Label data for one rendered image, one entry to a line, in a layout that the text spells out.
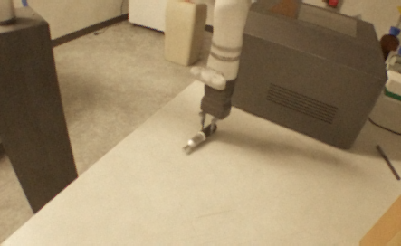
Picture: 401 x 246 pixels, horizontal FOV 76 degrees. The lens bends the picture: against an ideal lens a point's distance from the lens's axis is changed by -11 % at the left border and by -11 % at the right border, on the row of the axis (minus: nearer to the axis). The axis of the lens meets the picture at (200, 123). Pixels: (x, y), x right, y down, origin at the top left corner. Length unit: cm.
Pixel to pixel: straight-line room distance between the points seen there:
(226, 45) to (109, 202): 41
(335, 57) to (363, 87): 11
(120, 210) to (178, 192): 13
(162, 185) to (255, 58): 43
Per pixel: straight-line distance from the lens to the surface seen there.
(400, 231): 54
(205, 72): 64
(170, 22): 303
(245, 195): 65
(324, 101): 82
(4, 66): 98
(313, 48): 78
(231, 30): 61
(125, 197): 62
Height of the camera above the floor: 139
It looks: 37 degrees down
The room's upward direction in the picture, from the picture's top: 9 degrees clockwise
